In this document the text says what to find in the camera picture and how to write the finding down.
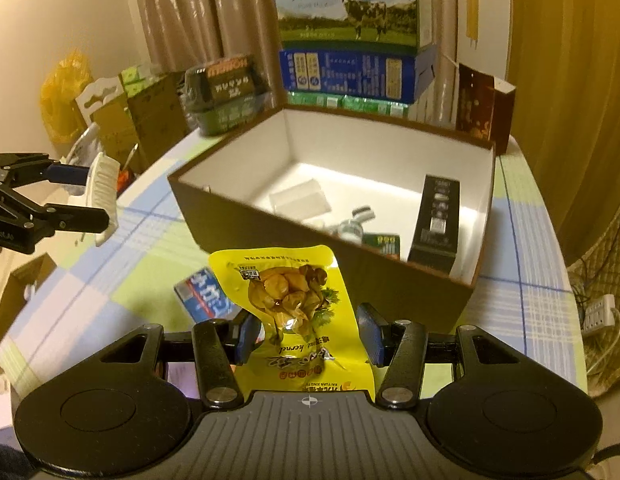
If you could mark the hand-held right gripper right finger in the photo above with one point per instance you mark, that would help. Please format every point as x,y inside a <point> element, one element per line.
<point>370,335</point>

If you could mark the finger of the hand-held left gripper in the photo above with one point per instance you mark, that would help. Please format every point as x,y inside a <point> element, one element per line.
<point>74,220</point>
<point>64,174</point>

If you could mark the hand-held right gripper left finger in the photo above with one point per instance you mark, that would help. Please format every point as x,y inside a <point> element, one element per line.
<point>247,335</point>

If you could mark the brown cardboard box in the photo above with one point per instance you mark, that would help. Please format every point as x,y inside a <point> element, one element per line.
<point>390,280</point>

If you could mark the blue dental floss pack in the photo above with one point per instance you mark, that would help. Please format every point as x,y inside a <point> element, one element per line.
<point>202,295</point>

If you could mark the yellow snack packet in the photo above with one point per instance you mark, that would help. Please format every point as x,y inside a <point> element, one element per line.
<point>290,285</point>

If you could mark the small bottle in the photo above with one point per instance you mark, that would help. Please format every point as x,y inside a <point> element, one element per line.
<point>350,227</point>

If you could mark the black product box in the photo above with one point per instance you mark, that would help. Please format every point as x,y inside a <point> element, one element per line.
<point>435,220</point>

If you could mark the translucent plastic case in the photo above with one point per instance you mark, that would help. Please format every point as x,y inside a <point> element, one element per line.
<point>300,202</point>

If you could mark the checked cloth desktop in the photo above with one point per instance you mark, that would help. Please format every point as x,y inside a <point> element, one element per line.
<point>139,240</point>

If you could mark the open low cardboard box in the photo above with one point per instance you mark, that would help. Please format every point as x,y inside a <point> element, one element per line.
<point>19,280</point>

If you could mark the small brown cardboard carton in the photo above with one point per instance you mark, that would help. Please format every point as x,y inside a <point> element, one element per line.
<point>112,130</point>

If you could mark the yellow plastic bag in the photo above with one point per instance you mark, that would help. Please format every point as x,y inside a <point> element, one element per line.
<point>64,95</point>

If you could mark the white chair back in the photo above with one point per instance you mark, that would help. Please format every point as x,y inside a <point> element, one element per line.
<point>99,97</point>

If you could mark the tall brown cardboard carton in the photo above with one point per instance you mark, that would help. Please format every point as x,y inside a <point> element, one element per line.
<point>157,115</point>

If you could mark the green tissue packs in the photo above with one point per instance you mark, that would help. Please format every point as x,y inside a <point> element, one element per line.
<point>139,77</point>

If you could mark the dark green noodle bowl pack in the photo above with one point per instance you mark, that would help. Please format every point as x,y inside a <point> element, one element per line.
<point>224,95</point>

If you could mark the beige curtain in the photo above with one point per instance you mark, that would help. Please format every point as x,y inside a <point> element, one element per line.
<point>189,10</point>

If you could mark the white power strip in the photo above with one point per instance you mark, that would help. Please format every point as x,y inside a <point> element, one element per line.
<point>597,315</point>

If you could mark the green carton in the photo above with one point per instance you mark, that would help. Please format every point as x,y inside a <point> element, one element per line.
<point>355,102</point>

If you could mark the dark brown paper bag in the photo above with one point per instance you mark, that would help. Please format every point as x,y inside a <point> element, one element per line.
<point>477,105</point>

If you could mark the blue carton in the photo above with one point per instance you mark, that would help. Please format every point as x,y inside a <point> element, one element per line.
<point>340,72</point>

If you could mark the yellow wooden door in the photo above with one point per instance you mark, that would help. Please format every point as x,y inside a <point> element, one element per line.
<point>565,85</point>

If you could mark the cow print milk carton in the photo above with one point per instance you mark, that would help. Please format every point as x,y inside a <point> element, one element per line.
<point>340,5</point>

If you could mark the yellow wall hanging strip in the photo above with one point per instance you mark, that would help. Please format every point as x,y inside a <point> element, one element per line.
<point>472,10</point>

